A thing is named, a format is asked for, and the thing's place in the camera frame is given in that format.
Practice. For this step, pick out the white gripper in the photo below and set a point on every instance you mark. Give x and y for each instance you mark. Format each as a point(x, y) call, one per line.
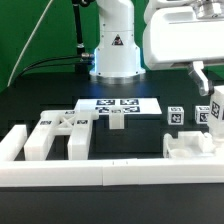
point(179, 33)

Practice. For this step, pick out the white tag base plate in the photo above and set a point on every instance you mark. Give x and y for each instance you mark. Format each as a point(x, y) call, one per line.
point(149, 106)

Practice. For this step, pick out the white chair backrest frame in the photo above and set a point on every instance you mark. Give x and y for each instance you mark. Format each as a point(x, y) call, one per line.
point(77, 125)

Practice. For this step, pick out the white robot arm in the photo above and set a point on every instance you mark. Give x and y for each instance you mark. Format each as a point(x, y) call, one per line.
point(117, 57)

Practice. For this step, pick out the white U-shaped obstacle fence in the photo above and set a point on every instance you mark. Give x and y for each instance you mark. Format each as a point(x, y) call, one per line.
point(14, 173)

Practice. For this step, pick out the white chair seat part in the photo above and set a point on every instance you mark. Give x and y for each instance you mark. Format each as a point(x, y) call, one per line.
point(192, 144)

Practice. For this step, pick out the black camera pole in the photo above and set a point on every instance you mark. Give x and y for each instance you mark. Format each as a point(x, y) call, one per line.
point(77, 18)

